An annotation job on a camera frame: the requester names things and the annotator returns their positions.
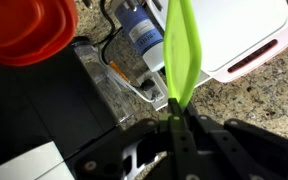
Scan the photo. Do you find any white wall power outlet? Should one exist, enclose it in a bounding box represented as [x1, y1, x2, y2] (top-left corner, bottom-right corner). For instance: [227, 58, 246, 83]
[130, 68, 212, 112]

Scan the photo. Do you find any black power cable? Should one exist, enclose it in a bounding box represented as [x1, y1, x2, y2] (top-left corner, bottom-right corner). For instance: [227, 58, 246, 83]
[93, 0, 124, 66]

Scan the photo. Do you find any blue white spray can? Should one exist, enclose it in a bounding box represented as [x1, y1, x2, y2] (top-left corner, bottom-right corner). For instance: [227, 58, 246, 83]
[111, 0, 164, 72]

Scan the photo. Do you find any black coffee machine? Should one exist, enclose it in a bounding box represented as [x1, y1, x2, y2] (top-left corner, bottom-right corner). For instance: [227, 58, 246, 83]
[0, 36, 136, 180]

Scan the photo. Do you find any pink white cutting board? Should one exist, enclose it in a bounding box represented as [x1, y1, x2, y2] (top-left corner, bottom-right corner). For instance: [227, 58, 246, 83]
[146, 0, 288, 84]

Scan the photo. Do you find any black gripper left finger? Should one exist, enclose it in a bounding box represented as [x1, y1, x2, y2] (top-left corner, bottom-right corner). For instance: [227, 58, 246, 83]
[70, 98, 197, 180]

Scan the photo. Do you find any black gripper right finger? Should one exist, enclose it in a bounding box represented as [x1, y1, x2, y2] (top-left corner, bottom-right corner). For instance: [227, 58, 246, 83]
[185, 104, 288, 180]

